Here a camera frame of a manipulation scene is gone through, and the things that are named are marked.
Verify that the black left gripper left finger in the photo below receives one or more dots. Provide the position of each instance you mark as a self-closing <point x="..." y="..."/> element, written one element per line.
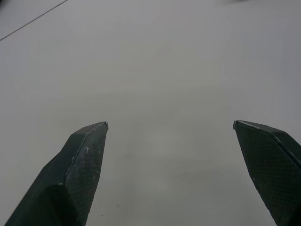
<point x="70" y="179"/>

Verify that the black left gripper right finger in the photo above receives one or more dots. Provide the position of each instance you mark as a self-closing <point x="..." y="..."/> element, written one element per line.
<point x="275" y="169"/>

